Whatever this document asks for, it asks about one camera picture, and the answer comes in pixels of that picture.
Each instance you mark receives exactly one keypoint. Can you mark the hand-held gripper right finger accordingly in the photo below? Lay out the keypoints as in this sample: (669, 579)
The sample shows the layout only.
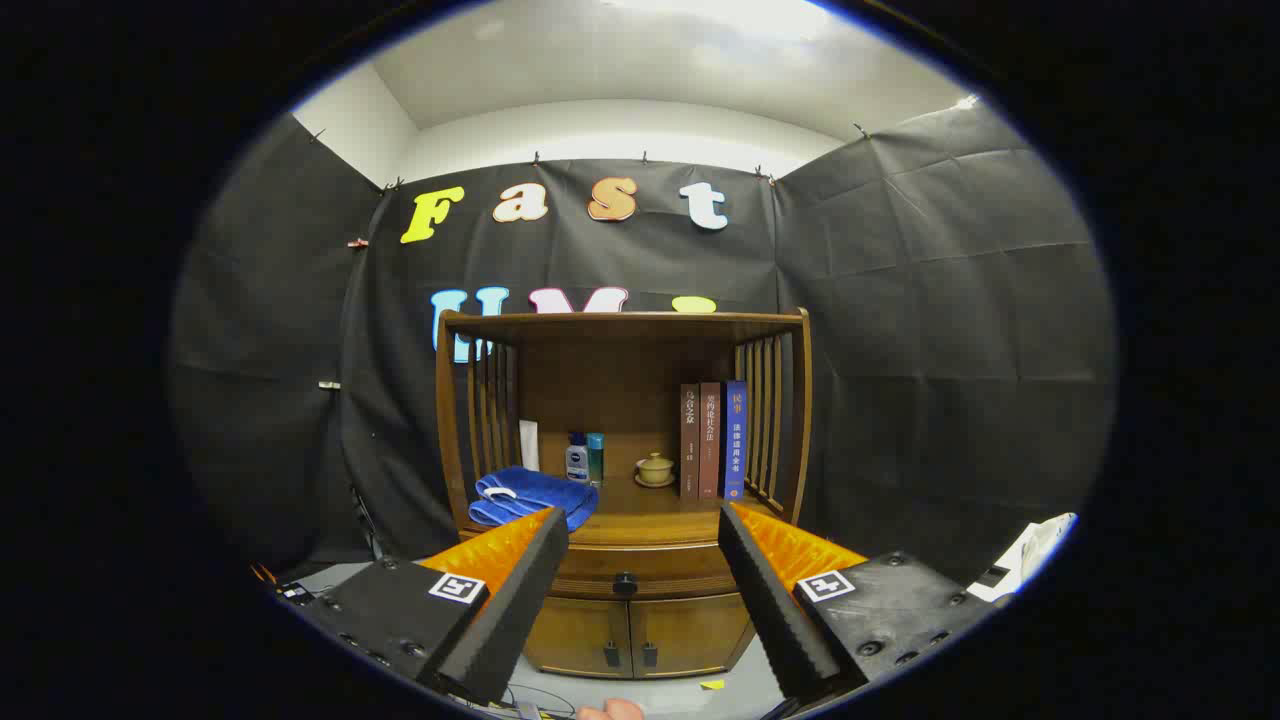
(770, 610)

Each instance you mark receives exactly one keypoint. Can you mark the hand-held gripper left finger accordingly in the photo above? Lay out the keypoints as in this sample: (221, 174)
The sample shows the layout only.
(520, 600)

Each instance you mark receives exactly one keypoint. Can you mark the wooden drawer with black knob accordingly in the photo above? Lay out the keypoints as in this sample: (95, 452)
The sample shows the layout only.
(660, 575)

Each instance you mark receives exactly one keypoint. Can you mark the wooden cabinet door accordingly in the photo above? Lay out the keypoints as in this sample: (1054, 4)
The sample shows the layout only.
(570, 635)
(690, 630)

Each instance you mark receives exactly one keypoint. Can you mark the wooden countertop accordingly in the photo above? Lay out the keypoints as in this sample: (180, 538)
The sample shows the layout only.
(650, 505)

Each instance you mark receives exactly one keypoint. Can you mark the wooden cabinet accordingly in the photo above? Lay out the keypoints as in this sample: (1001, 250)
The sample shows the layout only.
(600, 380)

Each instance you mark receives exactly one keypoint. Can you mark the blue folded towel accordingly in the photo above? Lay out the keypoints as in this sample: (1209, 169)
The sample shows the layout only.
(530, 495)

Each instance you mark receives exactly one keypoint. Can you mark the white lotion bottle blue cap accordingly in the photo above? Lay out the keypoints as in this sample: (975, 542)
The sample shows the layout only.
(577, 463)

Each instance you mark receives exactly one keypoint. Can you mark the white tube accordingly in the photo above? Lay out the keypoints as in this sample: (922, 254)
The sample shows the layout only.
(529, 447)

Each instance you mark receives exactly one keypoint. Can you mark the teal bottle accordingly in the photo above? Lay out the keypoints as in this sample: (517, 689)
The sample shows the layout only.
(596, 460)

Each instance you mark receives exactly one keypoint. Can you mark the blue book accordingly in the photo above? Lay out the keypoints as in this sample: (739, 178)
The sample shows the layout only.
(734, 440)

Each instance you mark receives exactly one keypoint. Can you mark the reddish brown book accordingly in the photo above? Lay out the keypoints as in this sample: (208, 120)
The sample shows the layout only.
(710, 440)

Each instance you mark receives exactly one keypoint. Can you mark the yellow lidded teacup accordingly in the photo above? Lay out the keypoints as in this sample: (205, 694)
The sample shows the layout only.
(655, 470)

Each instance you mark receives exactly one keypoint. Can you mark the dark brown book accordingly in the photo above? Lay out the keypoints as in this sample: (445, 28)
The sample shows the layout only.
(690, 440)

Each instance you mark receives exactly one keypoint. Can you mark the white papers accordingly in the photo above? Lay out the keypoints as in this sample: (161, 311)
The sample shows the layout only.
(1025, 555)

